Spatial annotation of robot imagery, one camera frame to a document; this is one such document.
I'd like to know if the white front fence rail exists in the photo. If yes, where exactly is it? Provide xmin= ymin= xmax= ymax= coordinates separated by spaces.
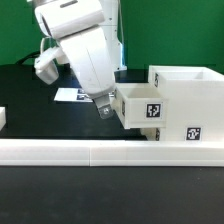
xmin=0 ymin=139 xmax=224 ymax=167

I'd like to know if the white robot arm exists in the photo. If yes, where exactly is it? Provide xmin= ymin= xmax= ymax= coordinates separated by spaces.
xmin=27 ymin=0 xmax=126 ymax=119

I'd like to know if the white drawer cabinet box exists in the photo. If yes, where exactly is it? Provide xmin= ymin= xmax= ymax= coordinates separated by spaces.
xmin=148 ymin=65 xmax=224 ymax=142

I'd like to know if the white marker sheet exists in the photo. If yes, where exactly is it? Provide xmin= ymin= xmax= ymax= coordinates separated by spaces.
xmin=54 ymin=88 xmax=91 ymax=103

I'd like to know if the white fence rail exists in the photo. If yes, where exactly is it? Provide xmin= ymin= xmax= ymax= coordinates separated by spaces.
xmin=0 ymin=139 xmax=224 ymax=167
xmin=0 ymin=107 xmax=6 ymax=131

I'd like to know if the white left fence rail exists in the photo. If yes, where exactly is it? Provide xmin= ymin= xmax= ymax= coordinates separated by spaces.
xmin=0 ymin=107 xmax=6 ymax=131

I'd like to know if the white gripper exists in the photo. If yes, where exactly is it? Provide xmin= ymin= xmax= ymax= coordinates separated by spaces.
xmin=35 ymin=26 xmax=115 ymax=119

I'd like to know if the black raised base platform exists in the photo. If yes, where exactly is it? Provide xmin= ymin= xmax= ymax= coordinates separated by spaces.
xmin=0 ymin=65 xmax=152 ymax=140

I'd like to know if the white drawer tray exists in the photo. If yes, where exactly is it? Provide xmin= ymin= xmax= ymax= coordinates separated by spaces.
xmin=140 ymin=128 xmax=166 ymax=141
xmin=112 ymin=83 xmax=167 ymax=129

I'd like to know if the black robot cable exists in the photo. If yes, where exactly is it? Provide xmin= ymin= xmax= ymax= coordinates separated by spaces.
xmin=14 ymin=49 xmax=43 ymax=66

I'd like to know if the white front drawer tray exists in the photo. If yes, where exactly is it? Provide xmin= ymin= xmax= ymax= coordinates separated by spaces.
xmin=140 ymin=128 xmax=166 ymax=141

